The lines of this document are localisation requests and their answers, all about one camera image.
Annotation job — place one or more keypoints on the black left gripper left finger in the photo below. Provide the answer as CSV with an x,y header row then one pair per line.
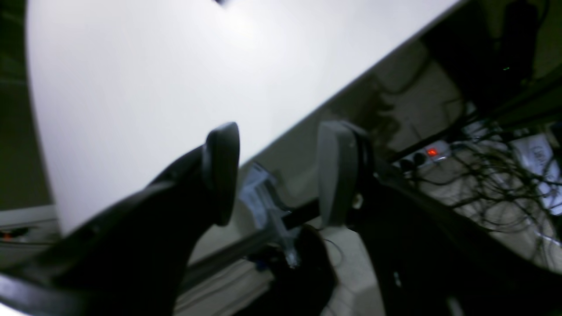
x,y
129,259

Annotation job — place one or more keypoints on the white power strip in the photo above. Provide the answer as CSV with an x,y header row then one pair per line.
x,y
428,155

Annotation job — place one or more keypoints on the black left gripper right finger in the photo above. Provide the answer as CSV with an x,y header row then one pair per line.
x,y
428,259

